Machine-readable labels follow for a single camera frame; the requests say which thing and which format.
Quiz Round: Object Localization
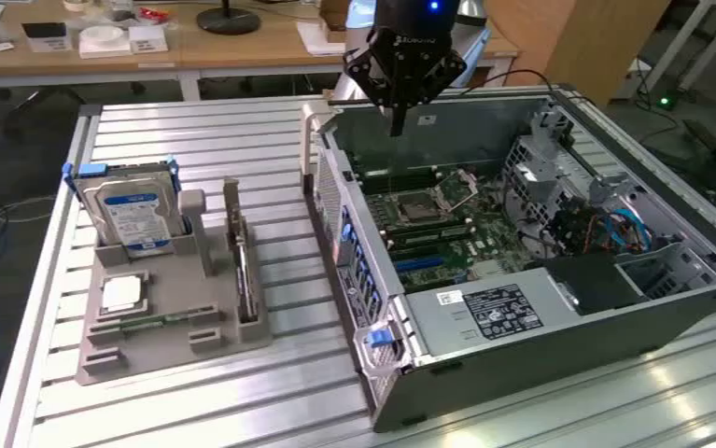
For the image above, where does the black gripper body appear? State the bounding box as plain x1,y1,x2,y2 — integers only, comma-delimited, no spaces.
367,0,462,106

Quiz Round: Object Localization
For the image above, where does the white paper stack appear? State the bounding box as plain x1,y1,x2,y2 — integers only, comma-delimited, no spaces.
295,21,349,58

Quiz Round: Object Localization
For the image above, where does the brown cardboard box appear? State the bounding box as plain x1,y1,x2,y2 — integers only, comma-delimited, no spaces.
319,0,351,44

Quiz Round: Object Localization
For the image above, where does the wooden desk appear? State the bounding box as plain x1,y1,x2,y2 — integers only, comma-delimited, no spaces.
0,0,521,90

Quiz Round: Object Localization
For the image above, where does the wooden cabinet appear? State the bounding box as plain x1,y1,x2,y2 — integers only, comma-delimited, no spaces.
477,0,674,107

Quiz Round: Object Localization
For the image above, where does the black round lamp base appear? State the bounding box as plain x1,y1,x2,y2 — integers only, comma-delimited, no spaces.
195,0,263,36

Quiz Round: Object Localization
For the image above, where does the black RAM slot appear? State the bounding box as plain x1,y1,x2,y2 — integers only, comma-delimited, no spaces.
361,167,440,189

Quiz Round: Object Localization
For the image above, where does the metal socket cover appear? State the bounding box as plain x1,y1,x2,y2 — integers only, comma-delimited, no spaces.
434,169,482,204

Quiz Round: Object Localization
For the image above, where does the silver disk bay cage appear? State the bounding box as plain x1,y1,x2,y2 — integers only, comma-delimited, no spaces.
500,134,592,234

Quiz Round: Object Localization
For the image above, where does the white box with red dot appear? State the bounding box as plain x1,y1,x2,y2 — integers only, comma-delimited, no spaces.
620,58,656,102

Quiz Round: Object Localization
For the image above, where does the CPU socket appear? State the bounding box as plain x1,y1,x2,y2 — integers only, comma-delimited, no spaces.
397,190,445,226

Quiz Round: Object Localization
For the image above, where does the white labelled box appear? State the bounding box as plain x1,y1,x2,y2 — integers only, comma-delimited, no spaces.
127,25,170,55

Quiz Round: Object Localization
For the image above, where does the installed green RAM stick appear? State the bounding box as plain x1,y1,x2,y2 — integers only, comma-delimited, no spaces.
390,226,470,247

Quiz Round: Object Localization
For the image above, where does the green motherboard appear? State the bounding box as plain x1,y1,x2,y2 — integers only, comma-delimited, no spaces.
349,153,558,288

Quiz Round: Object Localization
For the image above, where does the white flat box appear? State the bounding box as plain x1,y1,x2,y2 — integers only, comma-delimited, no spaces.
78,37,135,60

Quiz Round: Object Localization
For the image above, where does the white round bowl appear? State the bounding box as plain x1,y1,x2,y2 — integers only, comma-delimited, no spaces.
81,25,126,48

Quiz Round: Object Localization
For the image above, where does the blue expansion slot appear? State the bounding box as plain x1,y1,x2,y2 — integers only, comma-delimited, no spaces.
394,256,445,273

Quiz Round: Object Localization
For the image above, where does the hard disk with blue label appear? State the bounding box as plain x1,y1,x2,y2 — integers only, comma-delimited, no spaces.
78,171,179,259

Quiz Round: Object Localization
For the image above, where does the blue plastic disk caddy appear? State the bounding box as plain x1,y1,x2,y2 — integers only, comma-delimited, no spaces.
62,156,183,203

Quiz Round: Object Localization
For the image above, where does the white box with black top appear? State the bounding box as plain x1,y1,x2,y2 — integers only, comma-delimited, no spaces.
21,21,75,54

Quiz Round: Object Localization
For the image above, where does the black chair base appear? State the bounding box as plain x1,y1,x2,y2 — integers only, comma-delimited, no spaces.
0,83,89,139

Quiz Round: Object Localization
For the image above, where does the grey power supply unit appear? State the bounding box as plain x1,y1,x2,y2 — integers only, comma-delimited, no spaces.
402,268,588,358

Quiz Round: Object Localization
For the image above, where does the silver CPU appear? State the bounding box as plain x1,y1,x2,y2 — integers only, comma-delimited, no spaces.
101,277,145,312

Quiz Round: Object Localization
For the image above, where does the loose green RAM stick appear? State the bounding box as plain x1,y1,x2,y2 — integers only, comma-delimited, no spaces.
118,311,197,335

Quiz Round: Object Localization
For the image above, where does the grey plastic parts rack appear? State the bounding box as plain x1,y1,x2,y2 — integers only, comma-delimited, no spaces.
75,189,274,387

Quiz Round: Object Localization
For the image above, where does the open grey PC case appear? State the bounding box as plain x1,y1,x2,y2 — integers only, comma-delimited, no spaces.
299,83,716,435

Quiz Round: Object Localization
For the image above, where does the black cable behind case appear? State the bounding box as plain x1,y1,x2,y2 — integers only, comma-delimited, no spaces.
457,69,562,94

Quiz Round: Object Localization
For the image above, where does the orange wire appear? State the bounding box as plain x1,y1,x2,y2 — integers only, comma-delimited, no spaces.
585,210,604,254

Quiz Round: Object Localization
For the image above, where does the white table frame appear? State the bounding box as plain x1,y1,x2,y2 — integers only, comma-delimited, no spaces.
641,0,716,128

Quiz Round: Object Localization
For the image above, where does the blue wire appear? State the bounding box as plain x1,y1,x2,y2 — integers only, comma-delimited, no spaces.
606,209,653,254

